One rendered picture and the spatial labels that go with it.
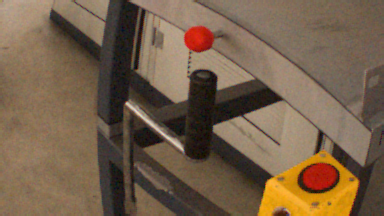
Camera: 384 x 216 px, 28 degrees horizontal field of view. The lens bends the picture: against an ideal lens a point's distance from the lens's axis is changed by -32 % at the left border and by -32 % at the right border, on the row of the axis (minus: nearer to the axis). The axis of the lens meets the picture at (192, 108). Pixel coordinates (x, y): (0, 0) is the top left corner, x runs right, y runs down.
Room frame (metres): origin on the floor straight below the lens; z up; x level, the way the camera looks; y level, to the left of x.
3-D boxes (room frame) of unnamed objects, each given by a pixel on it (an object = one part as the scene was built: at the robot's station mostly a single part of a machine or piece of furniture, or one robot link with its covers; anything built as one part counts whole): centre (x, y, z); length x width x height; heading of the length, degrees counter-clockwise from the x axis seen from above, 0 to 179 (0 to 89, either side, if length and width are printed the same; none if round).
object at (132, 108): (1.12, 0.03, 0.62); 0.17 x 0.03 x 0.30; 39
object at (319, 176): (0.67, -0.12, 0.90); 0.04 x 0.04 x 0.02
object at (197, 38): (1.06, -0.01, 0.82); 0.04 x 0.03 x 0.03; 129
